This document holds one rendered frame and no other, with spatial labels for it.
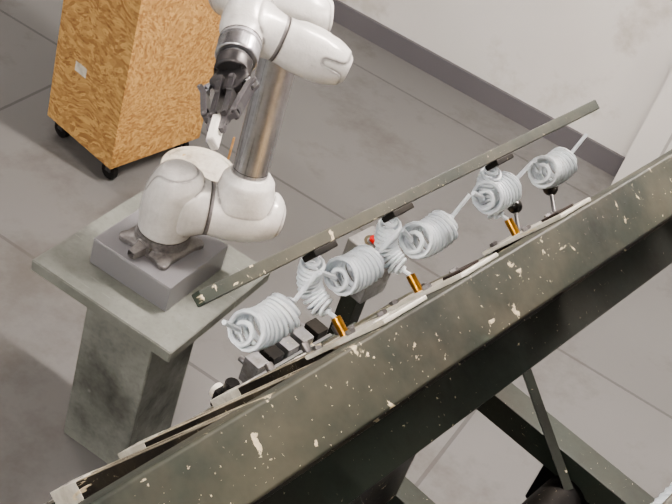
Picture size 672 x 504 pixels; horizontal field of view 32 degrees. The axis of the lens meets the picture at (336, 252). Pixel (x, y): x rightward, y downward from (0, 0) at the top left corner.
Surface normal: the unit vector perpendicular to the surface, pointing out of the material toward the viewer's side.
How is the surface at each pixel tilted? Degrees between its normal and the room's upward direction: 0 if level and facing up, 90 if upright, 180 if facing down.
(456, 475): 0
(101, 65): 90
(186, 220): 88
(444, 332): 31
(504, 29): 90
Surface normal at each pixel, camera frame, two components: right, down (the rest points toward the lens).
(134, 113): 0.71, 0.58
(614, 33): -0.50, 0.43
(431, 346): 0.60, -0.33
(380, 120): 0.27, -0.74
